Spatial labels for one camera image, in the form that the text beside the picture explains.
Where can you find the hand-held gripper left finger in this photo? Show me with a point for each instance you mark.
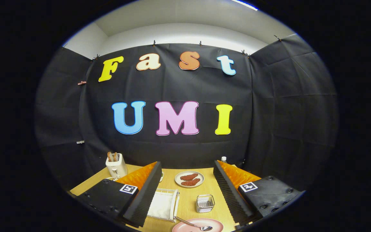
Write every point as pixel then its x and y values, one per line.
pixel 142 199

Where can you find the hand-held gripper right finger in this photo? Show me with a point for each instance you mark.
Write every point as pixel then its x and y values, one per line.
pixel 230 195

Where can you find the pink plate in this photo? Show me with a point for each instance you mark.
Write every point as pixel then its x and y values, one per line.
pixel 185 228

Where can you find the white round plate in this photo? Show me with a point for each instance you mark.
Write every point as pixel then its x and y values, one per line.
pixel 189 171

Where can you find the white divided tray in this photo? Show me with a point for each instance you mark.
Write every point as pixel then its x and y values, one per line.
pixel 162 176

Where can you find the white toaster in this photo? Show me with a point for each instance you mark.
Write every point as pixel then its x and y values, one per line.
pixel 116 169

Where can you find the red meat piece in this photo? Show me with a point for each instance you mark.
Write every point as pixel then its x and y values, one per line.
pixel 189 177
pixel 191 182

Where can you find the toasted bread slice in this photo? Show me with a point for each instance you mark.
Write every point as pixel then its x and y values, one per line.
pixel 110 157
pixel 116 157

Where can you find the black backdrop cloth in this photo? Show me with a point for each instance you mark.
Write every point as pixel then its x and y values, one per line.
pixel 172 87

